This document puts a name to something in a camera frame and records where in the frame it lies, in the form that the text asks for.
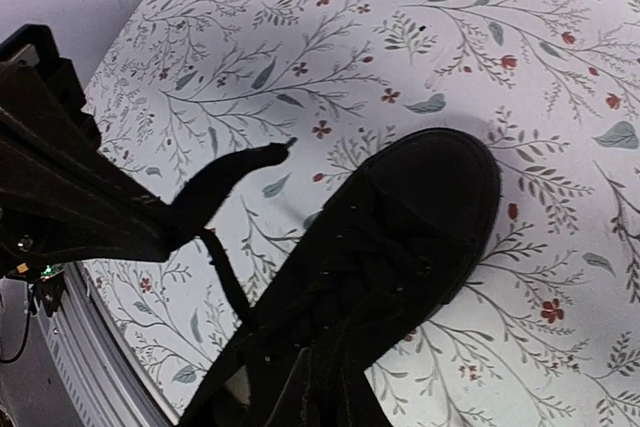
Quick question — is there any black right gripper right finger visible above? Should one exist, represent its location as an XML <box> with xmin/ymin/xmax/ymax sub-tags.
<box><xmin>287</xmin><ymin>347</ymin><xmax>325</xmax><ymax>426</ymax></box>

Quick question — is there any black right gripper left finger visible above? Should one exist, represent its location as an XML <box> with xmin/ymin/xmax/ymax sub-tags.
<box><xmin>1</xmin><ymin>63</ymin><xmax>171</xmax><ymax>262</ymax></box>

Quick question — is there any black shoelace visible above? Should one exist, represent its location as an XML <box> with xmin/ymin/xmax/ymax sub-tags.
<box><xmin>134</xmin><ymin>137</ymin><xmax>301</xmax><ymax>333</ymax></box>

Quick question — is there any black canvas sneaker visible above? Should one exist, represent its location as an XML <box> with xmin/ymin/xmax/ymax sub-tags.
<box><xmin>180</xmin><ymin>128</ymin><xmax>501</xmax><ymax>426</ymax></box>

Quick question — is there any floral patterned table mat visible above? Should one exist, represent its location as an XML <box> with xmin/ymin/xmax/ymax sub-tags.
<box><xmin>86</xmin><ymin>0</ymin><xmax>639</xmax><ymax>426</ymax></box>

